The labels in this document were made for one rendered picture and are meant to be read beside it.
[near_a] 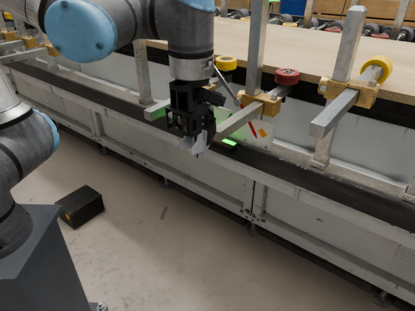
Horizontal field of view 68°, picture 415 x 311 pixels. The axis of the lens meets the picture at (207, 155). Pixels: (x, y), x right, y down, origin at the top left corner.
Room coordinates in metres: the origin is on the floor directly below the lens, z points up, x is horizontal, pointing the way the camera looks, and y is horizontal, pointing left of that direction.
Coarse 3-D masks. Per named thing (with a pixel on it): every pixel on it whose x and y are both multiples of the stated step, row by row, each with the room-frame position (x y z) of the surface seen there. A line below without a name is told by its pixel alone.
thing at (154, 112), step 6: (216, 78) 1.12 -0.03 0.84; (228, 78) 1.15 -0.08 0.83; (216, 84) 1.09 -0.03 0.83; (162, 102) 0.90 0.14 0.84; (168, 102) 0.90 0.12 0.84; (150, 108) 0.86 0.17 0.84; (156, 108) 0.86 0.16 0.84; (162, 108) 0.87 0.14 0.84; (144, 114) 0.84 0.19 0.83; (150, 114) 0.83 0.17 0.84; (156, 114) 0.84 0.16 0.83; (162, 114) 0.86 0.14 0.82; (150, 120) 0.83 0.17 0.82
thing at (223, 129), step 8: (280, 88) 0.98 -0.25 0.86; (288, 88) 0.99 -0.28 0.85; (280, 96) 0.95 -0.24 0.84; (256, 104) 0.85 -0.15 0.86; (240, 112) 0.79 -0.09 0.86; (248, 112) 0.79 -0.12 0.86; (256, 112) 0.83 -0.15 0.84; (224, 120) 0.74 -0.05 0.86; (232, 120) 0.74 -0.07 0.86; (240, 120) 0.75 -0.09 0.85; (248, 120) 0.79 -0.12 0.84; (216, 128) 0.70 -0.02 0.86; (224, 128) 0.70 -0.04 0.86; (232, 128) 0.72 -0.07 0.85; (216, 136) 0.68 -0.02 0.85; (224, 136) 0.69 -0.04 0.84
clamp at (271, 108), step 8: (240, 96) 0.91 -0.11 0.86; (248, 96) 0.89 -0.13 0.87; (256, 96) 0.88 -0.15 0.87; (264, 96) 0.88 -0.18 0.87; (248, 104) 0.89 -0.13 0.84; (264, 104) 0.86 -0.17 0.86; (272, 104) 0.84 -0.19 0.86; (280, 104) 0.87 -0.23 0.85; (264, 112) 0.85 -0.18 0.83; (272, 112) 0.84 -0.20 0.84
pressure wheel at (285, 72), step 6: (276, 72) 1.01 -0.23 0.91; (282, 72) 1.01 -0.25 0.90; (288, 72) 1.00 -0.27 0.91; (294, 72) 1.01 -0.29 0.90; (276, 78) 1.00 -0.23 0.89; (282, 78) 0.98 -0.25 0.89; (288, 78) 0.97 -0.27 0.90; (294, 78) 0.97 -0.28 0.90; (282, 84) 0.98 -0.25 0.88; (288, 84) 0.97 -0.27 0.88; (294, 84) 0.98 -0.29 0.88
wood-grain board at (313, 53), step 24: (216, 24) 1.86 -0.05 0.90; (240, 24) 1.86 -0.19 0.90; (216, 48) 1.33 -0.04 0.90; (240, 48) 1.33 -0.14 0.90; (264, 48) 1.33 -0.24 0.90; (288, 48) 1.33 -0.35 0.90; (312, 48) 1.33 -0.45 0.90; (336, 48) 1.33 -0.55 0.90; (360, 48) 1.33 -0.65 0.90; (384, 48) 1.33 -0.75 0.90; (408, 48) 1.33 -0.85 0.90; (312, 72) 1.02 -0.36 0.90; (408, 72) 1.02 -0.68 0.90; (384, 96) 0.86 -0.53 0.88; (408, 96) 0.83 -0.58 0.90
